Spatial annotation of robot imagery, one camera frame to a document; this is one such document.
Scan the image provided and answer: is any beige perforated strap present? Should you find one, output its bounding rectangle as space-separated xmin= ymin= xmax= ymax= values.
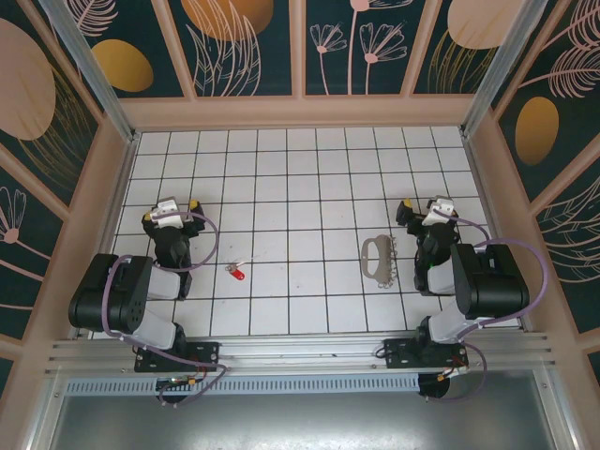
xmin=361 ymin=233 xmax=399 ymax=290

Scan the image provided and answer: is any red key tag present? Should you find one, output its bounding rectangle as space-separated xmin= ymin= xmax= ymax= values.
xmin=223 ymin=261 xmax=248 ymax=283

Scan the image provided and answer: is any grey metal sheet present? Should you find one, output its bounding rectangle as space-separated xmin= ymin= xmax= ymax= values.
xmin=46 ymin=392 xmax=559 ymax=450

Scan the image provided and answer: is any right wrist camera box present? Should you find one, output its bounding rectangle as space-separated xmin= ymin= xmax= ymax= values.
xmin=423 ymin=195 xmax=457 ymax=227

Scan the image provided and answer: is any aluminium frame post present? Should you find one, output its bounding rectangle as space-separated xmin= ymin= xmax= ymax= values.
xmin=461 ymin=0 xmax=552 ymax=137
xmin=39 ymin=0 xmax=140 ymax=143

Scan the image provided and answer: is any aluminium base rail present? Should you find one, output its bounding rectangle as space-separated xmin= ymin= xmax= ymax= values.
xmin=44 ymin=327 xmax=559 ymax=376

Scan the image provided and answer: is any slotted grey cable duct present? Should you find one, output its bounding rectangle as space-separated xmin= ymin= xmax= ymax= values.
xmin=65 ymin=374 xmax=421 ymax=396

